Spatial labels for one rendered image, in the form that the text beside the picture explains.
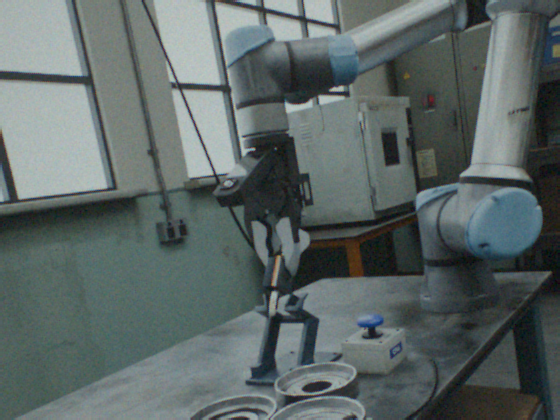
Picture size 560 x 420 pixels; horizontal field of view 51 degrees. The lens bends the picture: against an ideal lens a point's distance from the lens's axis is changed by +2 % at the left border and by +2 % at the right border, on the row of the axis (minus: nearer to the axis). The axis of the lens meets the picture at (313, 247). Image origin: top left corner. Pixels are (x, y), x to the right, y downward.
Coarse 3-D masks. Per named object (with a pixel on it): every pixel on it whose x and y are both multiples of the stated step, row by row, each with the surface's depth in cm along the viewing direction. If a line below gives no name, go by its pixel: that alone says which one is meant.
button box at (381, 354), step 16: (352, 336) 86; (368, 336) 83; (384, 336) 83; (400, 336) 84; (352, 352) 83; (368, 352) 81; (384, 352) 80; (400, 352) 84; (368, 368) 82; (384, 368) 80
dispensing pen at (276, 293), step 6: (282, 252) 88; (270, 258) 87; (270, 264) 86; (270, 270) 86; (264, 276) 86; (270, 276) 85; (264, 282) 85; (270, 282) 85; (270, 288) 86; (276, 294) 85; (282, 294) 87; (270, 300) 86; (276, 300) 85; (270, 306) 85; (276, 306) 85; (270, 312) 85; (270, 318) 84; (270, 324) 84
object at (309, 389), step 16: (304, 368) 77; (320, 368) 77; (336, 368) 76; (352, 368) 73; (288, 384) 75; (304, 384) 74; (320, 384) 75; (336, 384) 72; (352, 384) 70; (288, 400) 69
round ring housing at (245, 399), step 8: (224, 400) 70; (232, 400) 70; (240, 400) 70; (248, 400) 70; (256, 400) 70; (264, 400) 69; (272, 400) 67; (200, 408) 69; (208, 408) 69; (216, 408) 70; (224, 408) 70; (232, 408) 70; (264, 408) 68; (272, 408) 68; (192, 416) 67; (200, 416) 68; (224, 416) 68; (232, 416) 68; (240, 416) 68; (248, 416) 67; (256, 416) 66
